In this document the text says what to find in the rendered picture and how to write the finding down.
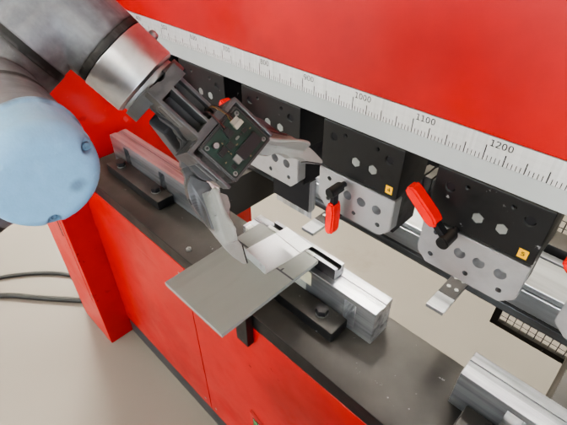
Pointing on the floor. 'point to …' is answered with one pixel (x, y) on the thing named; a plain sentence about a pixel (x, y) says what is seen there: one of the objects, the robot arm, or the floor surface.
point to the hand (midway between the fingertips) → (283, 212)
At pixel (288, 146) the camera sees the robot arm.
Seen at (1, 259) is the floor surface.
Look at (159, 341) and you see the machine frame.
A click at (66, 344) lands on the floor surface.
